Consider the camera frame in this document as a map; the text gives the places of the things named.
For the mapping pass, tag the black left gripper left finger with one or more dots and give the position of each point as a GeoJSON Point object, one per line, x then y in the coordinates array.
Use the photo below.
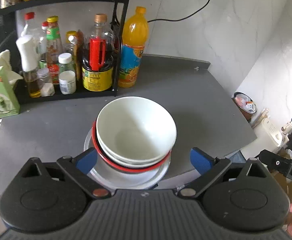
{"type": "Point", "coordinates": [78, 168]}

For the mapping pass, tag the black metal spice rack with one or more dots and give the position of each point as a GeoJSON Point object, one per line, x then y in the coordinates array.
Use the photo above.
{"type": "Point", "coordinates": [70, 16]}

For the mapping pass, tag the clear bottle red cap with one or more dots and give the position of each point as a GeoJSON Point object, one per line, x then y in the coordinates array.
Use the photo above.
{"type": "Point", "coordinates": [32, 30]}

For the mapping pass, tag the white label glass jar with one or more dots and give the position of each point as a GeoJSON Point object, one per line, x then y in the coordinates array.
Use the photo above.
{"type": "Point", "coordinates": [66, 75]}

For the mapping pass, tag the white plate Sweet print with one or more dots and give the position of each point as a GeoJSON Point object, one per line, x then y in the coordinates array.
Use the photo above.
{"type": "Point", "coordinates": [112, 179]}

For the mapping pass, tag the round tin with packets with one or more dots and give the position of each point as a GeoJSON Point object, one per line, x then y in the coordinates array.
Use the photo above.
{"type": "Point", "coordinates": [245, 104]}

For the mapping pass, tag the green tissue box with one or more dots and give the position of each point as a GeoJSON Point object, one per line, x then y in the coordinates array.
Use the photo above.
{"type": "Point", "coordinates": [9, 104]}

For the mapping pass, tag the glass salt shaker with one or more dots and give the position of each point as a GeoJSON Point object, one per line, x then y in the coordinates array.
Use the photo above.
{"type": "Point", "coordinates": [45, 82]}

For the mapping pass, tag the oil dispenser bottle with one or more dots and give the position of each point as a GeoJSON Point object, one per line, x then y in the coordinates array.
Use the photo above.
{"type": "Point", "coordinates": [29, 64]}

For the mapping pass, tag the small white bowl yellow print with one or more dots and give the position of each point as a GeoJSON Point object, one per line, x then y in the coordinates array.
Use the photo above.
{"type": "Point", "coordinates": [132, 163]}

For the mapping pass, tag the red tomato sauce bottle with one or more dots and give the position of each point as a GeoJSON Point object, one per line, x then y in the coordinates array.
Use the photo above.
{"type": "Point", "coordinates": [54, 47]}

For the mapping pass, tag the large white bowl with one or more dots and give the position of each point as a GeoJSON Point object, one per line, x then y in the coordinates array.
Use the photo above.
{"type": "Point", "coordinates": [136, 128]}

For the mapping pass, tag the cream rice cooker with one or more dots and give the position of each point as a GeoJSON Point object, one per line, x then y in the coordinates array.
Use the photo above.
{"type": "Point", "coordinates": [271, 134]}

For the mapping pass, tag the orange juice bottle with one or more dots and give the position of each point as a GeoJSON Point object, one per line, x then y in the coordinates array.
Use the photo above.
{"type": "Point", "coordinates": [134, 37]}

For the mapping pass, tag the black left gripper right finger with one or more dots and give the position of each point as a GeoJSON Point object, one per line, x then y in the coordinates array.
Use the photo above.
{"type": "Point", "coordinates": [210, 170]}

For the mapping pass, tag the soy sauce bottle yellow label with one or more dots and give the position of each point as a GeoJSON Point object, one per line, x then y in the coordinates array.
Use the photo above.
{"type": "Point", "coordinates": [97, 62]}

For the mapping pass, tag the red black bowl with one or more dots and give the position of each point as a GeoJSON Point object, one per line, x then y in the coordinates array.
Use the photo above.
{"type": "Point", "coordinates": [122, 166]}

